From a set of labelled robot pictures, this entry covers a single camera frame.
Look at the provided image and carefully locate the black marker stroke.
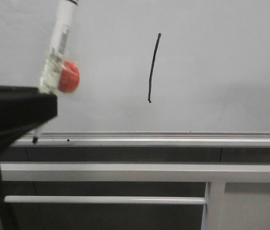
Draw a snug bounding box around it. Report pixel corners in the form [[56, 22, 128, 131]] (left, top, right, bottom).
[[147, 33, 162, 104]]

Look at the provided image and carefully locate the whiteboard with aluminium frame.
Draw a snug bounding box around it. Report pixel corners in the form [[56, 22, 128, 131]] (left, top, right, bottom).
[[0, 0, 270, 148]]

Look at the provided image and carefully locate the white whiteboard marker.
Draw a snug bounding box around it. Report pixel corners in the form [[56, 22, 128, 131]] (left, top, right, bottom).
[[32, 0, 81, 144]]

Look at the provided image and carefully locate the white metal stand frame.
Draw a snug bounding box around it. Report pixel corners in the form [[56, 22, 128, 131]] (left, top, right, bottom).
[[0, 162, 270, 230]]

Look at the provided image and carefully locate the white horizontal stand rod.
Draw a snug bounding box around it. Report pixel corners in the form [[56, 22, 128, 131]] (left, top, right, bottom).
[[4, 195, 207, 205]]

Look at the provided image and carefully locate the red round magnet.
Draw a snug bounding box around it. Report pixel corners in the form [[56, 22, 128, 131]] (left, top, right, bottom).
[[58, 61, 80, 93]]

